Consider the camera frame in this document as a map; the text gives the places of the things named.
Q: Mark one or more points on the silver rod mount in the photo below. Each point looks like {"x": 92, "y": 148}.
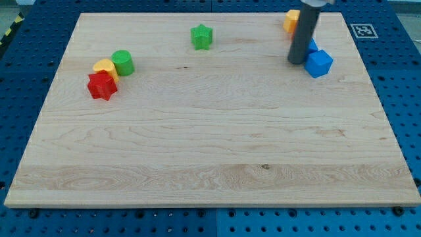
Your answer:
{"x": 317, "y": 2}

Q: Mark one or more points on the red star block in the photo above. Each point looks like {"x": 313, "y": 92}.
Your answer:
{"x": 101, "y": 85}

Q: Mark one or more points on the green star block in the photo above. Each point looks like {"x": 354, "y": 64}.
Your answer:
{"x": 201, "y": 37}

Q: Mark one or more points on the green cylinder block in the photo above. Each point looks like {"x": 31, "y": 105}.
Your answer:
{"x": 123, "y": 62}

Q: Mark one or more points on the white fiducial marker tag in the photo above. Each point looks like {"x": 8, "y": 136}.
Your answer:
{"x": 364, "y": 31}

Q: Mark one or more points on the blue block behind rod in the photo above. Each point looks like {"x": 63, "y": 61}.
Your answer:
{"x": 312, "y": 47}

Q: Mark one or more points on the yellow black hazard tape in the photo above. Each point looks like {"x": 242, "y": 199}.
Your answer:
{"x": 12, "y": 30}

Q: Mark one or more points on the light wooden board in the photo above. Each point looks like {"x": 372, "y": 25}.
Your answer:
{"x": 233, "y": 126}

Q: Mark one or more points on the yellow pentagon block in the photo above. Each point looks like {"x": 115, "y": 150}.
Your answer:
{"x": 291, "y": 20}

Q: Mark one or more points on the yellow heart block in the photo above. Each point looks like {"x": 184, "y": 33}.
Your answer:
{"x": 108, "y": 66}

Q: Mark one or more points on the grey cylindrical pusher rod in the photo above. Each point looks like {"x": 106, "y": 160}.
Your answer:
{"x": 306, "y": 25}

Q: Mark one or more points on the blue cube block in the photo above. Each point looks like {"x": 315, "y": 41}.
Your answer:
{"x": 318, "y": 63}

